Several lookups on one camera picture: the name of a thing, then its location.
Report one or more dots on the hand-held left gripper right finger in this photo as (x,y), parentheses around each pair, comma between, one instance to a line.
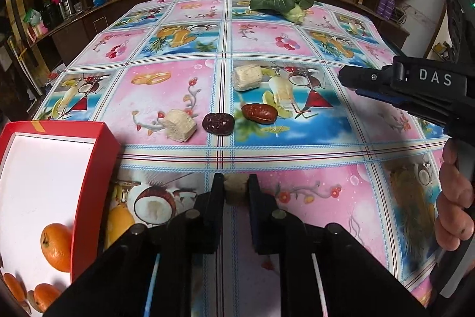
(259,224)

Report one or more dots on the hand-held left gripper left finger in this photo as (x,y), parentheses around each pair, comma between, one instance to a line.
(211,220)

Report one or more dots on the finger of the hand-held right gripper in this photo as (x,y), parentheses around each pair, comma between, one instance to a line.
(362,77)
(386,97)

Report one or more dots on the beige round crumbly chunk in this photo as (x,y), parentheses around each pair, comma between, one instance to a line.
(235,187)

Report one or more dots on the dark red wrinkled date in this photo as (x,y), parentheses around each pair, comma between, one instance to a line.
(218,123)

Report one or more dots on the white angular fibrous chunk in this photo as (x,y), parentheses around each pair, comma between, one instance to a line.
(180,125)

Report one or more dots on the glossy red date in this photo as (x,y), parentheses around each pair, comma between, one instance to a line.
(259,112)

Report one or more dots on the white cylindrical fibrous chunk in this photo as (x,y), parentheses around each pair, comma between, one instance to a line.
(246,77)

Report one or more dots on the red cardboard box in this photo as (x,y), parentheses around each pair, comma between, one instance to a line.
(37,183)

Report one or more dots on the person's right hand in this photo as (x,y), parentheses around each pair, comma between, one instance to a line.
(452,198)

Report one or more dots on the metal shoe rack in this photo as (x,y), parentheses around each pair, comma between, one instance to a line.
(443,50)

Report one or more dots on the purple bottles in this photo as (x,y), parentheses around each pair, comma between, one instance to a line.
(386,5)

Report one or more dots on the fruit print tablecloth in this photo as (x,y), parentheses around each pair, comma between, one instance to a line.
(167,86)

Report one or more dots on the small glass cup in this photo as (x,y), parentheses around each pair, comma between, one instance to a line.
(78,7)

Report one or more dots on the pink box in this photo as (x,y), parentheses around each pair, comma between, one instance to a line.
(40,29)

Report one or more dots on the black kettle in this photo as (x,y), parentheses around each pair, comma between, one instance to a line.
(50,16)

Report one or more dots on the green snack packet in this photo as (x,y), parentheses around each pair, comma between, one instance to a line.
(31,18)

